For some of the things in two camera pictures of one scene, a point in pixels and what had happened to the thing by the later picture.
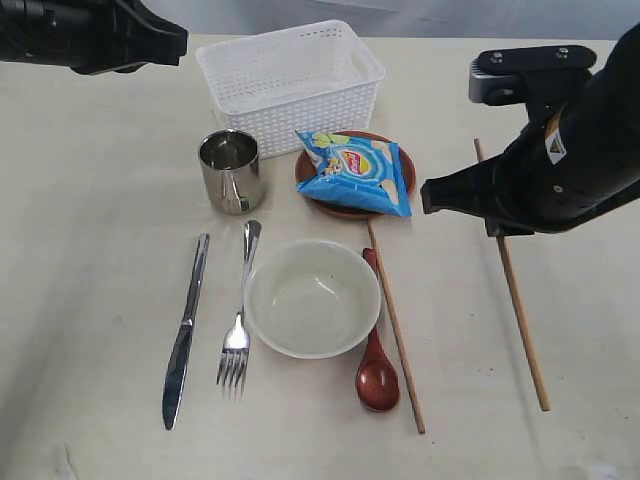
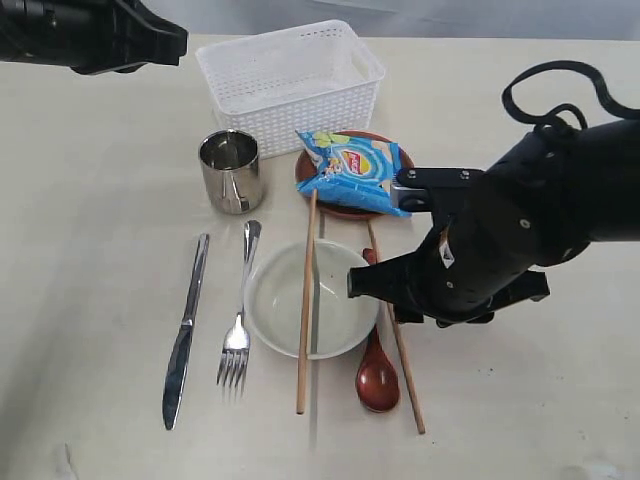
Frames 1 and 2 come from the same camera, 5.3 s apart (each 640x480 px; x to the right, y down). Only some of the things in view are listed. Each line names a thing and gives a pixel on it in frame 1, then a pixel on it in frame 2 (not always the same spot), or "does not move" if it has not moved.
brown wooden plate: (307, 168) does not move
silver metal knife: (174, 375) does not move
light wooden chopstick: (526, 325) -> (303, 354)
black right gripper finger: (480, 189) -> (400, 280)
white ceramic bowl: (311, 299) does not move
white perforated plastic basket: (315, 78) does not move
